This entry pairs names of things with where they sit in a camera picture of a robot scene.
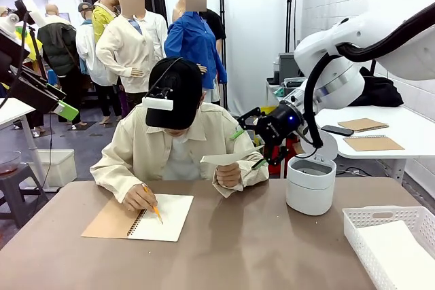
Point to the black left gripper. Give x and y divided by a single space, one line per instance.
12 50

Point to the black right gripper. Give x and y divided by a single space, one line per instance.
283 123

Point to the white paper sheet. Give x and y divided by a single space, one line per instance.
224 157

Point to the brown spiral notebook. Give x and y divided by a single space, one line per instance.
166 218

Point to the yellow pencil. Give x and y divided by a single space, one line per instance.
158 214

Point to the person's left forearm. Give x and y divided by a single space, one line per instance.
251 174

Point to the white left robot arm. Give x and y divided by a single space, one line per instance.
7 23

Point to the person's right forearm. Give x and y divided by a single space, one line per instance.
108 171

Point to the person's left hand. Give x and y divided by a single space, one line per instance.
229 176

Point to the person's right hand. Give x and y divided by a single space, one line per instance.
139 198

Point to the red bag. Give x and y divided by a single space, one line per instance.
292 144

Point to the white height-adjustable table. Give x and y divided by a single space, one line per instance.
13 108

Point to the dark puffer jacket mannequin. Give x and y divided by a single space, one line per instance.
56 45

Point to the black tray with items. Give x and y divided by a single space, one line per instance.
292 83

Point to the person in cream shirt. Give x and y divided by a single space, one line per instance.
204 137

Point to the white lidded trash bin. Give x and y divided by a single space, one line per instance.
307 191

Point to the black smartphone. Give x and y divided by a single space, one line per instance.
337 130

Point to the grey box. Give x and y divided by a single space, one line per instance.
287 64

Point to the glass bowl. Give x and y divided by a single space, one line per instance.
8 164

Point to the white storage box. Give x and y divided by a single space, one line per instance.
63 167

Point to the yellow jacket mannequin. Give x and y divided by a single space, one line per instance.
100 20

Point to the black cap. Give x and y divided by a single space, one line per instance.
180 100

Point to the closed brown notebook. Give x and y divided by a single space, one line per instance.
362 124
372 143

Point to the grey plastic stool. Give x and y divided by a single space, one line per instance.
17 188

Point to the cream jacket mannequin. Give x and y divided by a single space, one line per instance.
132 45

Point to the black clothing pile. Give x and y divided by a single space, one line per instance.
380 91

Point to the blue shirt mannequin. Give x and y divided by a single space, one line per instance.
193 38

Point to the black t-shirt mannequin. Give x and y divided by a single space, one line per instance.
215 21

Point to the white perforated plastic basket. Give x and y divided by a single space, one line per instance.
360 222

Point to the white side table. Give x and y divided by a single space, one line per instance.
414 123

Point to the white paper stack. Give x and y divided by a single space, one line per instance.
397 256

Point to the white head camera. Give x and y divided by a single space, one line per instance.
158 104

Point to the black camera tripod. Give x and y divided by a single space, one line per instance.
374 67

